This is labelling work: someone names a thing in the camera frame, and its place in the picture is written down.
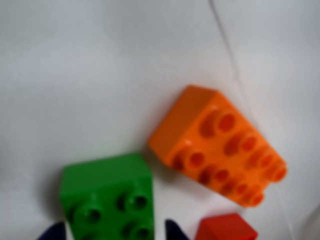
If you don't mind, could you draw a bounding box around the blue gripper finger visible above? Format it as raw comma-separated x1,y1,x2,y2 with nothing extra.
36,220,68,240
165,219,191,240

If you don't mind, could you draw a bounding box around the green 2x4 block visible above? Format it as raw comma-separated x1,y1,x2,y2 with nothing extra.
59,152,156,240

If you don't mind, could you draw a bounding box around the red block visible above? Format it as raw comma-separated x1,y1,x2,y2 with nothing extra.
194,212,259,240

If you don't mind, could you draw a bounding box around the orange 2x4 block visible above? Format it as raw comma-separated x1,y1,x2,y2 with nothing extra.
147,84,288,209

